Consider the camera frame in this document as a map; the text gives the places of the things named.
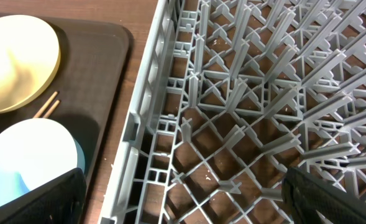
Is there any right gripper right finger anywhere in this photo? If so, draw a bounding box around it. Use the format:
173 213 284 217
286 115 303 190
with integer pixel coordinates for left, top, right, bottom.
281 167 366 224

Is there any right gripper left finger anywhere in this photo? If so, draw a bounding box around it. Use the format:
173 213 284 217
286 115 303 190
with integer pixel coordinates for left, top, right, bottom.
0 168 86 224

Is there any light blue bowl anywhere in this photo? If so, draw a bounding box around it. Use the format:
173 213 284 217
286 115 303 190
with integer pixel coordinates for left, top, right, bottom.
0 118 85 207

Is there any grey plastic dishwasher rack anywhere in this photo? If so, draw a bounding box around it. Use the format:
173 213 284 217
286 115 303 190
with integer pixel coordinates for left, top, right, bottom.
98 0 366 223

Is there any wooden chopstick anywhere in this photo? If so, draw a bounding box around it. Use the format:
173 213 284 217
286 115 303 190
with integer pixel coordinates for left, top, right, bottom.
43 100 60 118
34 91 58 118

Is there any dark brown serving tray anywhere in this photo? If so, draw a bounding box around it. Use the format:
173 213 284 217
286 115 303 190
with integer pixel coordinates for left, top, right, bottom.
0 17 132 182

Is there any yellow round plate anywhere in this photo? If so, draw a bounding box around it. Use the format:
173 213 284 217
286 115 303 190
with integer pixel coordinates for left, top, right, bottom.
0 15 62 113

